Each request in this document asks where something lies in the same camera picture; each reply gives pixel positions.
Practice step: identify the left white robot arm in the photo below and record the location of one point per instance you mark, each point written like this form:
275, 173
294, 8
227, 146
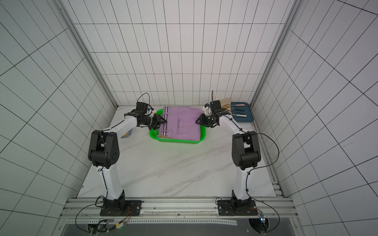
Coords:
104, 153

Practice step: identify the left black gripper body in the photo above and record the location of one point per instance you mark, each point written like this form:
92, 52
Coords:
149, 121

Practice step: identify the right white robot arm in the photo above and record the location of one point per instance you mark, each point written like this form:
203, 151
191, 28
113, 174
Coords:
245, 153

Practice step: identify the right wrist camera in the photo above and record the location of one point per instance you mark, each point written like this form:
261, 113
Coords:
211, 108

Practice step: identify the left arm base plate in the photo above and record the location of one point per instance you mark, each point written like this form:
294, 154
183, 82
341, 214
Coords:
130, 208

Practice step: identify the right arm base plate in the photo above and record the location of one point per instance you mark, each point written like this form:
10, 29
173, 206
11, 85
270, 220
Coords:
236, 208

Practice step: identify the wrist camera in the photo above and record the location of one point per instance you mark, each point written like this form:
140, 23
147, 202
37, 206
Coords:
211, 108
142, 109

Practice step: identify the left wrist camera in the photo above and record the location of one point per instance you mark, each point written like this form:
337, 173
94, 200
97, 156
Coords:
142, 109

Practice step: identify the dark teal tray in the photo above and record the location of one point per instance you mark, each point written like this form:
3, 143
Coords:
248, 112

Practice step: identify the dark teal handled spoon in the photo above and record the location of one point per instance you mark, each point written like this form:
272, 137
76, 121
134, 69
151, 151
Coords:
235, 110

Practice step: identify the white handled spoon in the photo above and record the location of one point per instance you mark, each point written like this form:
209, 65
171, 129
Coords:
239, 115

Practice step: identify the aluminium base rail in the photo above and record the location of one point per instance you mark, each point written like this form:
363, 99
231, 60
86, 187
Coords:
84, 212

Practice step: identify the beige folded cloth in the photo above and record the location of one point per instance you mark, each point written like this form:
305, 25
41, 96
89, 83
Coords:
226, 103

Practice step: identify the green plastic basket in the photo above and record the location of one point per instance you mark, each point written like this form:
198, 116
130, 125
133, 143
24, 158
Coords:
154, 133

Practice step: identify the beige pants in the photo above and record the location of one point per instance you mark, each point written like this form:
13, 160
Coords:
163, 137

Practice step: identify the blue patterned ceramic bowl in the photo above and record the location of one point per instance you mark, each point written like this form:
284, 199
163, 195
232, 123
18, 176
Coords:
127, 134

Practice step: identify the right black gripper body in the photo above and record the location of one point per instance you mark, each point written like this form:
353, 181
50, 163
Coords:
206, 120

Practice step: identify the purple pants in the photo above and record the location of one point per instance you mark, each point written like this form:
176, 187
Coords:
181, 123

